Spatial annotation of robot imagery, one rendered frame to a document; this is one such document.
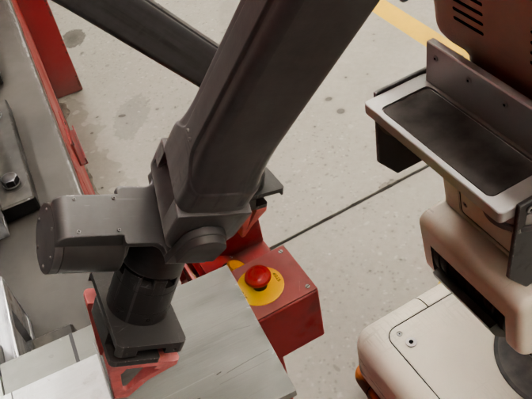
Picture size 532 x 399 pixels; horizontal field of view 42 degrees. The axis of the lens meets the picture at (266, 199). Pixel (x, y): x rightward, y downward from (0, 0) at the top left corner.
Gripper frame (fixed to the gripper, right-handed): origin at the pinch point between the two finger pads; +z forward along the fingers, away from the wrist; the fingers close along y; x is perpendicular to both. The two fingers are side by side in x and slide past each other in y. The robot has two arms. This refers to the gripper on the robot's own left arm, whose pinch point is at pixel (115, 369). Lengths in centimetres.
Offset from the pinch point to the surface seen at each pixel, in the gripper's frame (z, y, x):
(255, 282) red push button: 8.2, -19.2, 28.1
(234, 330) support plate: -4.7, 0.6, 11.6
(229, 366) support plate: -3.7, 4.2, 9.7
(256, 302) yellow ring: 10.9, -17.8, 28.8
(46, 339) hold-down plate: 14.0, -16.9, -1.1
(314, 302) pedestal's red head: 9.5, -15.5, 37.1
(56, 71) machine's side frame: 78, -213, 51
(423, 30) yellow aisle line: 17, -166, 178
